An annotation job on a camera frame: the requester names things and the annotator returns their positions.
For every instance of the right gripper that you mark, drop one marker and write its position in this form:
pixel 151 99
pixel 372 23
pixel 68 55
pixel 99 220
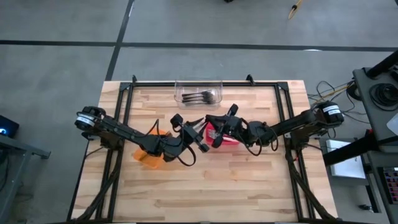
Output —
pixel 236 129

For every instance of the grey equipment cart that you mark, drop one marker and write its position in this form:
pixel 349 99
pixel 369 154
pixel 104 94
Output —
pixel 373 124

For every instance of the white paper pad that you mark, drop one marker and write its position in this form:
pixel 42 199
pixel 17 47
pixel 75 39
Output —
pixel 348 168

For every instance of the grey side table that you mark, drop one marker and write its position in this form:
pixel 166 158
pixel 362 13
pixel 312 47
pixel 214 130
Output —
pixel 25 148

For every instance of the control keypad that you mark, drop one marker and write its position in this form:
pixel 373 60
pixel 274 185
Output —
pixel 391 183

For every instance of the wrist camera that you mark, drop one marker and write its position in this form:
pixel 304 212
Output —
pixel 232 109
pixel 176 119

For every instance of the orange plastic bin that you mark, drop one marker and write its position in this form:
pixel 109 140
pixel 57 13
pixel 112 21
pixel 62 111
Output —
pixel 146 160

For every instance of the black post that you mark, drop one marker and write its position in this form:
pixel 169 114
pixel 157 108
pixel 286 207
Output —
pixel 382 65

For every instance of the clear plastic bin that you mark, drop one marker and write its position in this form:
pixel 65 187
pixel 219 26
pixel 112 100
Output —
pixel 186 104

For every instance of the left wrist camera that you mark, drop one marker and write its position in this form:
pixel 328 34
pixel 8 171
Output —
pixel 176 119

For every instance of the red plastic bin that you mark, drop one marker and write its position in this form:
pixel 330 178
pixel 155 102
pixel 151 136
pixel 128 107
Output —
pixel 230 143

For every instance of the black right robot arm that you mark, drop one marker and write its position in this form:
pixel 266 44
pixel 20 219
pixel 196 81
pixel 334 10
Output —
pixel 298 123

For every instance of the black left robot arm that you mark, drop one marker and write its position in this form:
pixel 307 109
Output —
pixel 124 132

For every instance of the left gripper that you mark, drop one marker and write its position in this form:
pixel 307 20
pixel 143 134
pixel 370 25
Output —
pixel 177 143

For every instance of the black frame clamp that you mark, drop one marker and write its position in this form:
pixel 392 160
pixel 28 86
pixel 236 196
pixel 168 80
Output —
pixel 134 78
pixel 249 78

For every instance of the black computer tower blue lights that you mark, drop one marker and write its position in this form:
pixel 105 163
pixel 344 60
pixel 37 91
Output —
pixel 9 126

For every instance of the small black device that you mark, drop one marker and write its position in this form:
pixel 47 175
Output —
pixel 365 207

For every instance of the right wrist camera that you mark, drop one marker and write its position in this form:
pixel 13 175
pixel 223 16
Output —
pixel 232 109

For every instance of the white sheet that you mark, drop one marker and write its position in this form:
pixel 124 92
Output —
pixel 393 124

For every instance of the yellow and black tool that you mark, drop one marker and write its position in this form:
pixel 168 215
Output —
pixel 292 12

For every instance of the grey metal mounting plate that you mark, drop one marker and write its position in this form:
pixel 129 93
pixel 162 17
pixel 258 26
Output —
pixel 287 135

